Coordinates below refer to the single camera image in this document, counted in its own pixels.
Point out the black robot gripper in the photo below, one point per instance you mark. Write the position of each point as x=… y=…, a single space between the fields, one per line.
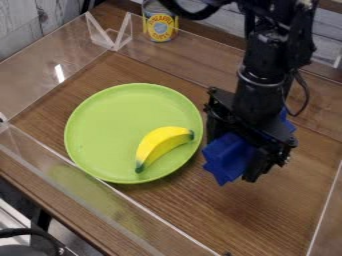
x=255 y=103

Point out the blue plastic block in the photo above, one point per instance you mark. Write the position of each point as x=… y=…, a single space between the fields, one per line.
x=226 y=152

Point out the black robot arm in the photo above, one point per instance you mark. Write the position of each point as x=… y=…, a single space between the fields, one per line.
x=278 y=29

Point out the green plate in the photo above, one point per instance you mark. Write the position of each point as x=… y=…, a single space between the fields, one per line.
x=111 y=120

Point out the yellow toy banana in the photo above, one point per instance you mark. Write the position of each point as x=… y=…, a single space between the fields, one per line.
x=160 y=141

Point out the yellow labelled tin can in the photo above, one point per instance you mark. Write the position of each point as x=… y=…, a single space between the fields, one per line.
x=159 y=21

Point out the black metal stand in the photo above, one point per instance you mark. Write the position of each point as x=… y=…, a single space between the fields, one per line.
x=24 y=240

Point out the clear acrylic corner bracket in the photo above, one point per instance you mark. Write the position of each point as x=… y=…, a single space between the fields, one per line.
x=110 y=38

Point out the clear acrylic front wall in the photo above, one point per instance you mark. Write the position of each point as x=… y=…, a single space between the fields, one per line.
x=99 y=213

